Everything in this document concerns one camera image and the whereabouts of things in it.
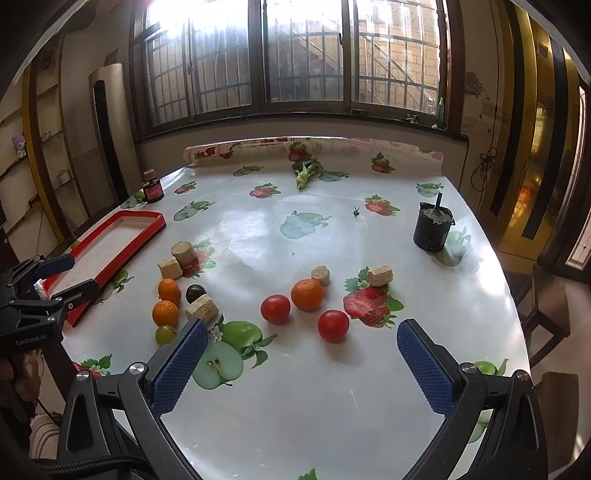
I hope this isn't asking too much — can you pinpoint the green grape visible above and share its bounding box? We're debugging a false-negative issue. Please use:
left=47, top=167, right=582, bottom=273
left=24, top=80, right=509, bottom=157
left=154, top=325, right=176, bottom=346

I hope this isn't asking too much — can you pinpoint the red tomato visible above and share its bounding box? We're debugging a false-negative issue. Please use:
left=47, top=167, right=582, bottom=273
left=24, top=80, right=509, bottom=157
left=318, top=310, right=349, bottom=343
left=260, top=294, right=290, bottom=325

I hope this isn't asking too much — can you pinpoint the large orange tangerine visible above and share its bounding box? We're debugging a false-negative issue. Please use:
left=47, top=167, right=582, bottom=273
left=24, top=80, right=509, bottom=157
left=290, top=279, right=324, bottom=311

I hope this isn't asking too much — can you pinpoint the person's left hand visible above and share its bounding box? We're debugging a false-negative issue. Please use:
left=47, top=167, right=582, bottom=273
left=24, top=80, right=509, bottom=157
left=0, top=351, right=41, bottom=401

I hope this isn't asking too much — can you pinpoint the red-rimmed white tray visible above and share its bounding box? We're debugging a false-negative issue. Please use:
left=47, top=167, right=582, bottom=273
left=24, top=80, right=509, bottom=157
left=42, top=210, right=166, bottom=326

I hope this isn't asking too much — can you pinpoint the beige cork cube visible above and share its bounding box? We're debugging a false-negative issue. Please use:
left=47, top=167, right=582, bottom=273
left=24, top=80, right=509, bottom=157
left=157, top=257, right=183, bottom=280

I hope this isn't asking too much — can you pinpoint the beige cork block near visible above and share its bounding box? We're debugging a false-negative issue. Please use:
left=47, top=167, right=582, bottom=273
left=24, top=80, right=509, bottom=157
left=185, top=294, right=219, bottom=324

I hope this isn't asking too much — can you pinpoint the beige cork block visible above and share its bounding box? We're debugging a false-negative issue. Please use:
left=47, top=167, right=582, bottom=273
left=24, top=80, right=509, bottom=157
left=185, top=294, right=219, bottom=324
left=367, top=265, right=394, bottom=287

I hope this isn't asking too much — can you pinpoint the beige cork cylinder upper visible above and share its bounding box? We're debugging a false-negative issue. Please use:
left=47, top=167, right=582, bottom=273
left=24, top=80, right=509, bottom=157
left=171, top=241, right=197, bottom=267

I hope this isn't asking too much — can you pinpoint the dark plum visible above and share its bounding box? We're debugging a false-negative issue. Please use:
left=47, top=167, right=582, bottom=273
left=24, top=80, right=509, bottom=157
left=185, top=284, right=206, bottom=303

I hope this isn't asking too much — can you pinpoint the wooden chair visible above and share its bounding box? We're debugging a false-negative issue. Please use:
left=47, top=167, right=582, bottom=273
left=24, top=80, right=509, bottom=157
left=504, top=264, right=571, bottom=368

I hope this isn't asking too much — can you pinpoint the dark red jar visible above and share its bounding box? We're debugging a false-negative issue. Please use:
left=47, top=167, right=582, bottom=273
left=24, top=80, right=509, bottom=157
left=142, top=169, right=164, bottom=203

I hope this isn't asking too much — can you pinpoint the purple plush toy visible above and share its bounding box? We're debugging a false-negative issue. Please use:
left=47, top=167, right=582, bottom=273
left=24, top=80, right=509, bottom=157
left=12, top=134, right=27, bottom=159

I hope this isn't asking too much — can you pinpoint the beige cork block right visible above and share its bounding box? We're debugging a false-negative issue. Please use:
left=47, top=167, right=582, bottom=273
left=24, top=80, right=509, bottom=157
left=367, top=265, right=394, bottom=287

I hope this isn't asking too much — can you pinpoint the black cup with stick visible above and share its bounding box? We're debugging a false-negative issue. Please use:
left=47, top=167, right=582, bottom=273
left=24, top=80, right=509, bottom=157
left=413, top=193, right=455, bottom=253

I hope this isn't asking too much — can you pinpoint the small beige cork cylinder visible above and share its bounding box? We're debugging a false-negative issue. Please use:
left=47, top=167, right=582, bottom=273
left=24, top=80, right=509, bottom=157
left=311, top=265, right=331, bottom=287

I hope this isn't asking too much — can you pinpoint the white tower air conditioner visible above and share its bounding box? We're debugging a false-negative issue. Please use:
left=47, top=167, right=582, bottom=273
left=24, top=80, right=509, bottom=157
left=88, top=63, right=143, bottom=203

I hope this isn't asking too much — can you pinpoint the fruit-print tablecloth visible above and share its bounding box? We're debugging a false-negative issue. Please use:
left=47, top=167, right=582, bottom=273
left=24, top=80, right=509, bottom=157
left=64, top=141, right=528, bottom=479

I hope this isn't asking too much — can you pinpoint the green vegetable stalk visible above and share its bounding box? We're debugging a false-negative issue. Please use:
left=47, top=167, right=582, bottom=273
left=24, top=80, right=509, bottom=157
left=293, top=158, right=324, bottom=190

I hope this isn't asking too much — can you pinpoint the barred window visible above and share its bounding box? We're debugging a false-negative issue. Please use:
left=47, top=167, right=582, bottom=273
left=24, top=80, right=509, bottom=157
left=129, top=1, right=459, bottom=137

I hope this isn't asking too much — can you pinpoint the green bottle on sill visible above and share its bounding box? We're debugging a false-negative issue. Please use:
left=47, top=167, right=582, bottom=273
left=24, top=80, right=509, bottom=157
left=437, top=97, right=445, bottom=129

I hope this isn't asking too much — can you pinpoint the wooden wall shelf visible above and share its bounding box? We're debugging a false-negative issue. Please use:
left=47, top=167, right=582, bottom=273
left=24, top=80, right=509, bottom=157
left=1, top=36, right=90, bottom=260

